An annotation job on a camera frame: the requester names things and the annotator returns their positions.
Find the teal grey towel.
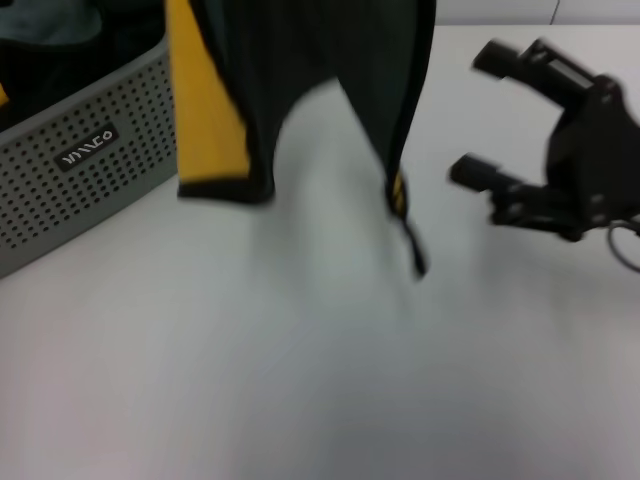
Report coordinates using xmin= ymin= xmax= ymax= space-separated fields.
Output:
xmin=0 ymin=7 xmax=84 ymax=49

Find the right gripper cable with plug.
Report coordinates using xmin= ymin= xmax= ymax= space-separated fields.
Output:
xmin=603 ymin=218 xmax=640 ymax=275

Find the grey perforated storage box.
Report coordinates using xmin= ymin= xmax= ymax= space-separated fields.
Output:
xmin=0 ymin=35 xmax=180 ymax=279

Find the black and yellow towel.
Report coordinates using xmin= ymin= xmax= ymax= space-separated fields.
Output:
xmin=0 ymin=29 xmax=169 ymax=134

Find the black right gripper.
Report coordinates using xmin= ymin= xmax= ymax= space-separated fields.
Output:
xmin=446 ymin=38 xmax=640 ymax=243

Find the dark green yellow-backed towel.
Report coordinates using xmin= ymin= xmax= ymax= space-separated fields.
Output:
xmin=164 ymin=0 xmax=437 ymax=280

